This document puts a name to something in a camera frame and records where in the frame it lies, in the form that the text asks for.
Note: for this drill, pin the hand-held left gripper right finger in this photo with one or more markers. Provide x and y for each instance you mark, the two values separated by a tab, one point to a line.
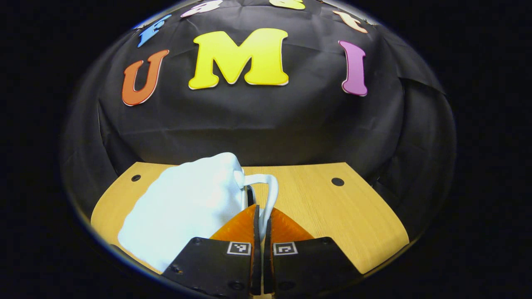
267	261

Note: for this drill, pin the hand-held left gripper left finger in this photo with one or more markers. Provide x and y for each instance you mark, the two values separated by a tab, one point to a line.
256	257

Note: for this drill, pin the pale blue suitcase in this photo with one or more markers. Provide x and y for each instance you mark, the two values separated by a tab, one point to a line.
183	207

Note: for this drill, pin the black backdrop cloth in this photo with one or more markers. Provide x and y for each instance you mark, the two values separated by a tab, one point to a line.
249	124

